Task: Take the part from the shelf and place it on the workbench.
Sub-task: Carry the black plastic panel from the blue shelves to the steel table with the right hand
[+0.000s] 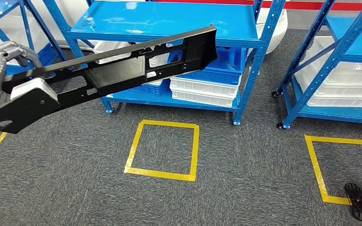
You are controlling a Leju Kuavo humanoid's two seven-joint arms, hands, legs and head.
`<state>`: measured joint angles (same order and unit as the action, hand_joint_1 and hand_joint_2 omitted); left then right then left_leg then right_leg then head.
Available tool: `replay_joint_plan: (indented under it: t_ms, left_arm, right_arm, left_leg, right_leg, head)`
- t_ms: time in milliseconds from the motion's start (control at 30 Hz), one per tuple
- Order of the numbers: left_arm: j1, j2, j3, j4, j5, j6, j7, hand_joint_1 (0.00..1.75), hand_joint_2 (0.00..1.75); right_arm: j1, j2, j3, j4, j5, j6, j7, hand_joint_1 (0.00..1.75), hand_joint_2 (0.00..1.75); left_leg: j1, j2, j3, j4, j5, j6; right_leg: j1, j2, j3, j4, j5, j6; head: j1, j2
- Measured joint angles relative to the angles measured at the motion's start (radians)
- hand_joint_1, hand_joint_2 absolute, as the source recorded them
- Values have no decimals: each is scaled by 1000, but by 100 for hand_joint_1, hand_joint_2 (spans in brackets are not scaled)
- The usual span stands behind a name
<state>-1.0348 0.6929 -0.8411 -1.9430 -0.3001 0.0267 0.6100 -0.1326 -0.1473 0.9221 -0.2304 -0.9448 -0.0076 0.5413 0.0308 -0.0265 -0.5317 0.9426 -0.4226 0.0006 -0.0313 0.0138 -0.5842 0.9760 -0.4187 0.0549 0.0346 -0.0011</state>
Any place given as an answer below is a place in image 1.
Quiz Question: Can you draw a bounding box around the white car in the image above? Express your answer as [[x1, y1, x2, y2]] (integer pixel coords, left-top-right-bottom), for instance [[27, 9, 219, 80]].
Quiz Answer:
[[28, 0, 289, 56]]

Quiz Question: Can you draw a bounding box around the white wrist camera black mount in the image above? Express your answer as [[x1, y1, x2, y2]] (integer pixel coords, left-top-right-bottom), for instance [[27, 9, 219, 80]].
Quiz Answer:
[[0, 78, 61, 135]]

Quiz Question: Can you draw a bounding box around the long black plastic part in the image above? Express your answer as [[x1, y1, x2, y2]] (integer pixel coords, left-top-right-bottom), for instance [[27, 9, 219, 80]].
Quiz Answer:
[[3, 24, 218, 110]]

